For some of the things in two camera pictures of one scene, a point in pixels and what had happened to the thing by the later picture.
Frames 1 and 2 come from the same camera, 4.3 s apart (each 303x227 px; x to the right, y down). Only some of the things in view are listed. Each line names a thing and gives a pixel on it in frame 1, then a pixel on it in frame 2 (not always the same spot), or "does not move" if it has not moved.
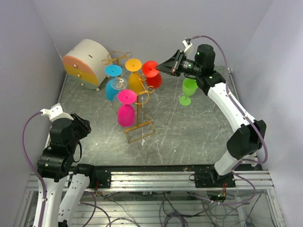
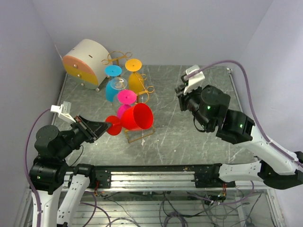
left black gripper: (83, 125) -> (93, 129)
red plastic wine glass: (154, 80) -> (138, 117)
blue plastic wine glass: (111, 94) does not move
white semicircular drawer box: (84, 62) does not move
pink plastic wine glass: (126, 110) does not move
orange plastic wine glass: (136, 82) does not move
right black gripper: (172, 66) -> (182, 98)
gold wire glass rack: (145, 129) does not move
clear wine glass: (117, 84) does not move
